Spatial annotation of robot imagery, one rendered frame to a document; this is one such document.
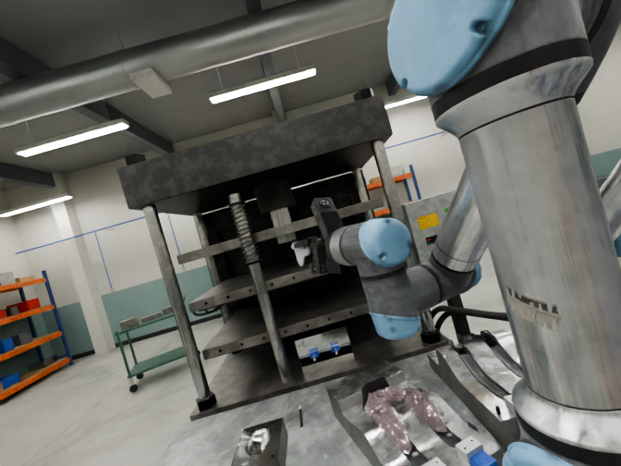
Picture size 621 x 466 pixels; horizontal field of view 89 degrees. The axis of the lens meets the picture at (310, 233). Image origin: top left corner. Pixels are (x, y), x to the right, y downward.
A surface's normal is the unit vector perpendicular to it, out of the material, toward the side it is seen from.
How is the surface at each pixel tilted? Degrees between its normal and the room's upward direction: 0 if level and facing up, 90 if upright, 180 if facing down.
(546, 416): 45
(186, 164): 90
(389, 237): 90
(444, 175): 90
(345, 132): 90
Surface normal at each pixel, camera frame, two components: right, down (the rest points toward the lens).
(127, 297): 0.01, 0.01
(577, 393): -0.65, 0.20
